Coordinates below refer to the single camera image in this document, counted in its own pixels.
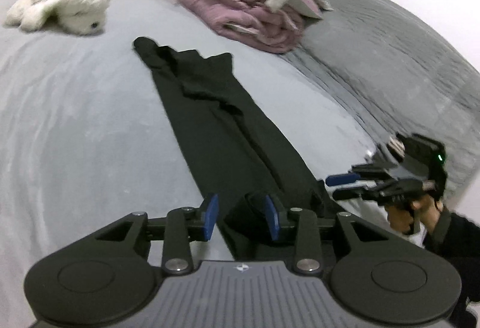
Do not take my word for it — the black t-shirt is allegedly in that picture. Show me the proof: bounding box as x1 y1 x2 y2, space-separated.
133 37 340 261

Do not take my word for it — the person right forearm black sleeve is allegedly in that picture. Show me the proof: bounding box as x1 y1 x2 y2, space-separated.
423 208 479 327

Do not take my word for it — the person right hand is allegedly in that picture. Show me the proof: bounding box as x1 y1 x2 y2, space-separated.
385 195 444 235

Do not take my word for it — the cream folded garment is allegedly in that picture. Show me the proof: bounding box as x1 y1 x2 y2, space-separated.
386 136 405 162

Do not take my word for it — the grey quilted headboard cover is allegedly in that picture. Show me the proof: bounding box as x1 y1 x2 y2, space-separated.
284 0 479 196

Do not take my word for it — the pink rolled quilt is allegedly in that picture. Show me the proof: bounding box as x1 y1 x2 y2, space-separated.
176 0 304 54

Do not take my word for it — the white plush dog toy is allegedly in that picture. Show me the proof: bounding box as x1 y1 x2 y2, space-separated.
4 0 111 36

